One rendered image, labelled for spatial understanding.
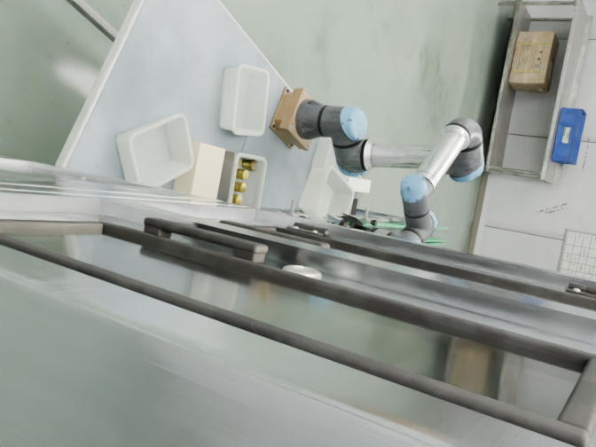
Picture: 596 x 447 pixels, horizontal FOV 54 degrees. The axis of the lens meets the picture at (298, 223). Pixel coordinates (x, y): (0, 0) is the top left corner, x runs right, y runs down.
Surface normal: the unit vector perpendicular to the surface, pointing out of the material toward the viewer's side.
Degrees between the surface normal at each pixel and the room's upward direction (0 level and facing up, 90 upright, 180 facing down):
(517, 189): 90
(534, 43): 89
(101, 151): 0
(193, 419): 90
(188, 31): 0
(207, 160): 0
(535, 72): 85
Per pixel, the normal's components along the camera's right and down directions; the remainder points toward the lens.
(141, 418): -0.52, -0.02
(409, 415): 0.17, -0.98
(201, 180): 0.84, 0.18
